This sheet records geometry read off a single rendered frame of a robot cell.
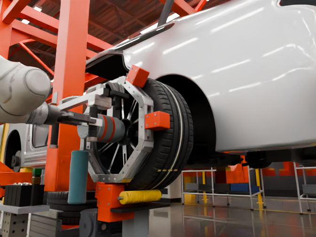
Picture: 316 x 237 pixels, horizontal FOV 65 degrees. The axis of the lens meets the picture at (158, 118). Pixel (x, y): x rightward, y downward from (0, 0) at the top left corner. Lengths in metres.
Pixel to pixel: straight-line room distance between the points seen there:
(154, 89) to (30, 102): 0.67
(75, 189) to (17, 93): 0.70
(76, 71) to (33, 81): 1.18
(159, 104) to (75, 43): 0.97
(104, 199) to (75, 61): 1.03
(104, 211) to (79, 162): 0.27
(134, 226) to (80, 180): 0.36
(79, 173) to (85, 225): 0.46
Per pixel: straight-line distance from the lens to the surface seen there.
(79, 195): 1.33
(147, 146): 1.14
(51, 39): 4.30
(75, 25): 2.05
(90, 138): 1.05
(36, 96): 0.74
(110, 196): 1.27
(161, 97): 1.22
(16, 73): 0.76
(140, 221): 1.42
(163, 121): 1.10
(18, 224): 1.79
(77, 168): 1.33
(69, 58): 1.91
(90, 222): 1.65
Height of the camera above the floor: 0.60
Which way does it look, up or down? 13 degrees up
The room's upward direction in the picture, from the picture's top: straight up
